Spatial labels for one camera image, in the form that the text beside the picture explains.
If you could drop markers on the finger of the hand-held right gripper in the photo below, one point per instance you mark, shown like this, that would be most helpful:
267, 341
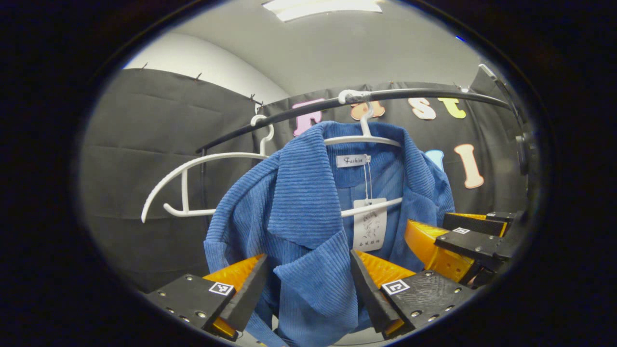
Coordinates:
472, 243
477, 224

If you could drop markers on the black backdrop cloth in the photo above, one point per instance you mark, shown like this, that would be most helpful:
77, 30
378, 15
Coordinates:
144, 144

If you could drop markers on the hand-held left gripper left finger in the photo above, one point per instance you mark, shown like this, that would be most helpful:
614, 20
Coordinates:
248, 289

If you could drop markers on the ceiling light panel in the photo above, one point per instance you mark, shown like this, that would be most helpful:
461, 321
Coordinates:
323, 8

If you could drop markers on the black metal clothes rack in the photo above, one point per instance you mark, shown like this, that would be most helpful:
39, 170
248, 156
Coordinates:
424, 92

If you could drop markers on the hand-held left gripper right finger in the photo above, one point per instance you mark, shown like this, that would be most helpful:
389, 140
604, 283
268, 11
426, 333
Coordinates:
371, 294

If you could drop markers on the white plastic clothes hanger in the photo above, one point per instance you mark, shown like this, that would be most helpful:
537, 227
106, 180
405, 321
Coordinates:
217, 155
361, 140

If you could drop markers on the white paper hang tag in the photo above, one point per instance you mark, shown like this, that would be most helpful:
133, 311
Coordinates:
370, 226

